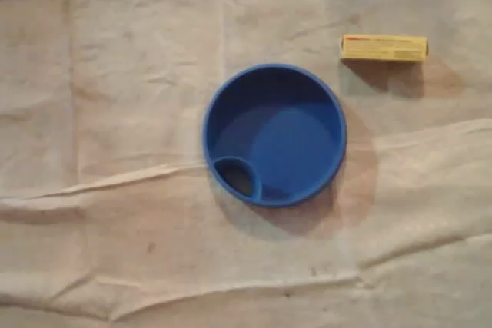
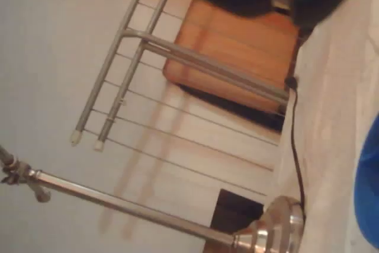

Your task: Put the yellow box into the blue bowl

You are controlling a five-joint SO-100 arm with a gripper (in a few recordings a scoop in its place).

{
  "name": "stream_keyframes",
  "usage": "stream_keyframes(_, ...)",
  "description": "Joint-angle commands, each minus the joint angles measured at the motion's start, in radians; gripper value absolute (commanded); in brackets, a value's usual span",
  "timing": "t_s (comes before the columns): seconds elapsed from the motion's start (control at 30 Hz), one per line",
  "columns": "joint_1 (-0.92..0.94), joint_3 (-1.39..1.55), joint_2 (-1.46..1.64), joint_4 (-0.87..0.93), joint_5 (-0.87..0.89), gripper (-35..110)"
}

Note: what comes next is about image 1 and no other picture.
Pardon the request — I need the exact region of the blue round plastic bowl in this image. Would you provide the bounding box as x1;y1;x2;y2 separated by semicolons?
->
202;61;348;209

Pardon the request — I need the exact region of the yellow cardboard box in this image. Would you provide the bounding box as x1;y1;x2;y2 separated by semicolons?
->
338;34;430;61

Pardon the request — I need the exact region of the white wrinkled table cloth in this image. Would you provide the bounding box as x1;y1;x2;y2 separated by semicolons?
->
0;0;492;328

